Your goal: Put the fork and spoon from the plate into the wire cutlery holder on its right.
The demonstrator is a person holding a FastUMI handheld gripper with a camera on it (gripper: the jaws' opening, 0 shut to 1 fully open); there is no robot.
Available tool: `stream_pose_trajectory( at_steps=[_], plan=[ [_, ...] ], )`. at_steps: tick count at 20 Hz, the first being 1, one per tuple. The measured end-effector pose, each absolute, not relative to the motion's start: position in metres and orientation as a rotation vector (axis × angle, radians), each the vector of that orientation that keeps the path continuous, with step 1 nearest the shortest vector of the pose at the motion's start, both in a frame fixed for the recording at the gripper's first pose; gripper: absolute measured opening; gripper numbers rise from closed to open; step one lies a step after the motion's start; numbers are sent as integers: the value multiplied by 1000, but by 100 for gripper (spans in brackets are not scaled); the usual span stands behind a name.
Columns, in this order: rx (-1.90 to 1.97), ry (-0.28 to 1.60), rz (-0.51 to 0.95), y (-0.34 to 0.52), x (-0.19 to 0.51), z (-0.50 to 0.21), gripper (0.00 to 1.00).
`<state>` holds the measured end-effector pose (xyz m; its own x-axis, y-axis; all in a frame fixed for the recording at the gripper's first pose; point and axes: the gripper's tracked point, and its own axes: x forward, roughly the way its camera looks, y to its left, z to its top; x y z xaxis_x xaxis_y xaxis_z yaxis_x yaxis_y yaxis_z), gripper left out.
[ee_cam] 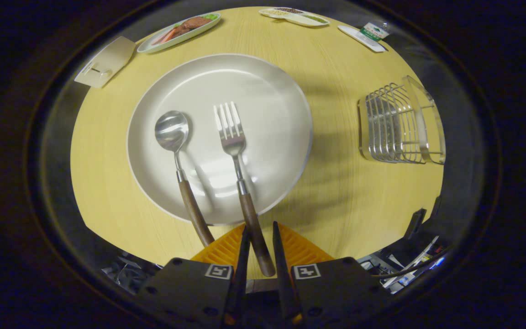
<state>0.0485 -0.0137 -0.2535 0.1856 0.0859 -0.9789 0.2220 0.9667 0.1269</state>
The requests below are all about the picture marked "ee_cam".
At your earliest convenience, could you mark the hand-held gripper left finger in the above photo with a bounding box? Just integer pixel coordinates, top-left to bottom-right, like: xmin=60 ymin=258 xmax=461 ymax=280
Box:
xmin=136 ymin=223 xmax=251 ymax=327

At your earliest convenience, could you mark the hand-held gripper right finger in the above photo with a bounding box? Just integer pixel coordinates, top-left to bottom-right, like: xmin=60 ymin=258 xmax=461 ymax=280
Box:
xmin=272 ymin=222 xmax=389 ymax=327

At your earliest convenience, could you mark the white divided condiment dish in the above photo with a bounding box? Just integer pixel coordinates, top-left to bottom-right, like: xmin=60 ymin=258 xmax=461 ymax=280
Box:
xmin=258 ymin=7 xmax=331 ymax=27

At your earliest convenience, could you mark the small white tray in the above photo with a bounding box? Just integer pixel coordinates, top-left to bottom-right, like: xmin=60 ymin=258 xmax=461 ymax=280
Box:
xmin=337 ymin=25 xmax=387 ymax=53

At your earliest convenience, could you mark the large white round plate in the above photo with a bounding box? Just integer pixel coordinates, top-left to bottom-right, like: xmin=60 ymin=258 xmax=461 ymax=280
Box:
xmin=126 ymin=53 xmax=314 ymax=226

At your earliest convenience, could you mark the metal wire rack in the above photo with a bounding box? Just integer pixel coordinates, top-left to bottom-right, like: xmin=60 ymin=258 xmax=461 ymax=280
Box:
xmin=358 ymin=75 xmax=447 ymax=165

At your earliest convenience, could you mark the green label plastic packet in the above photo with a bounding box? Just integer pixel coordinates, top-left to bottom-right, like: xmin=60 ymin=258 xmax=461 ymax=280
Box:
xmin=359 ymin=21 xmax=391 ymax=42

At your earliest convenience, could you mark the oval plate with food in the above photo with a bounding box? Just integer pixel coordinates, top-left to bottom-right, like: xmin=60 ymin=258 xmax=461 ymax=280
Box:
xmin=137 ymin=13 xmax=221 ymax=54

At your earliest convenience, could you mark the cream card with hook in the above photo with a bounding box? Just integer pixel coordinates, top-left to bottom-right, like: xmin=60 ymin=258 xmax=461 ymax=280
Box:
xmin=74 ymin=36 xmax=137 ymax=89

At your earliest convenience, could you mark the wooden-handled steel spoon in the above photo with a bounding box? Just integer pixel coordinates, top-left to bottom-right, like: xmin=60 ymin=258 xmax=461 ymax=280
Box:
xmin=154 ymin=110 xmax=215 ymax=248

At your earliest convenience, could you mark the clutter of cables and items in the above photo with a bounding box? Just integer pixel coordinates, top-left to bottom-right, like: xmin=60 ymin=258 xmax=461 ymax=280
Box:
xmin=357 ymin=196 xmax=451 ymax=293

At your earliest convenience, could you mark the wooden-handled steel fork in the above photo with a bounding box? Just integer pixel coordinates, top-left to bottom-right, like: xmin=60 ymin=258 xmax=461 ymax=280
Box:
xmin=213 ymin=101 xmax=276 ymax=277

